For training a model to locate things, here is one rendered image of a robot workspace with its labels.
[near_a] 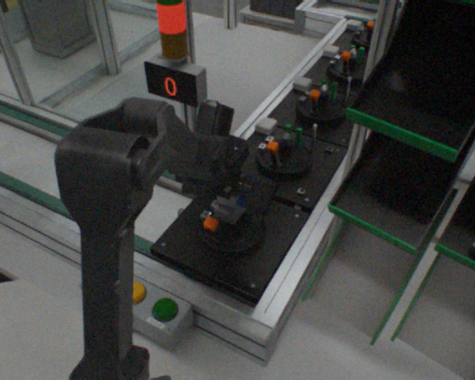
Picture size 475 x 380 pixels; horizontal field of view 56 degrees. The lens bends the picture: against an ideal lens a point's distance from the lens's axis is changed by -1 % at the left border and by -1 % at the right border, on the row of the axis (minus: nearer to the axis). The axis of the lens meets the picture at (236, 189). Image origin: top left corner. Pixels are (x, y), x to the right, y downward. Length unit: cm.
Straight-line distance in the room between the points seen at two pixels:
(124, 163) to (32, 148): 96
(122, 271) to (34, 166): 85
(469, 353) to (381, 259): 19
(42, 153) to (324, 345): 86
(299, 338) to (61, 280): 51
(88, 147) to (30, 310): 68
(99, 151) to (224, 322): 50
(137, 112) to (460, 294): 56
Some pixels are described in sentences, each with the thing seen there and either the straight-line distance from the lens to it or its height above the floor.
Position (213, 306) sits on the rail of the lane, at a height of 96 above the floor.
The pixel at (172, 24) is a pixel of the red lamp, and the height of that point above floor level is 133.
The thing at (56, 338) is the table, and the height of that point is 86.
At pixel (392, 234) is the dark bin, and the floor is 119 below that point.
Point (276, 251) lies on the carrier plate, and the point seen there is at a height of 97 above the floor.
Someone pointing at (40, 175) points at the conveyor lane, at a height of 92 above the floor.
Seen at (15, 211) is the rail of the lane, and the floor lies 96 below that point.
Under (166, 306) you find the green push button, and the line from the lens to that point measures 82.
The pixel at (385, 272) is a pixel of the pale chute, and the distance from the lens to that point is 77.
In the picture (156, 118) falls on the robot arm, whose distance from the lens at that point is 44.
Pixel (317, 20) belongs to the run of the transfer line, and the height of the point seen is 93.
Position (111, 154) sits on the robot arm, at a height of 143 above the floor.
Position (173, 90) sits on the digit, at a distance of 91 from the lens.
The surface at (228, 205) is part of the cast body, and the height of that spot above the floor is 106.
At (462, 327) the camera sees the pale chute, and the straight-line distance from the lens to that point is 79.
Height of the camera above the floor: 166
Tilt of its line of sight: 43 degrees down
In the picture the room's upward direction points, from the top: straight up
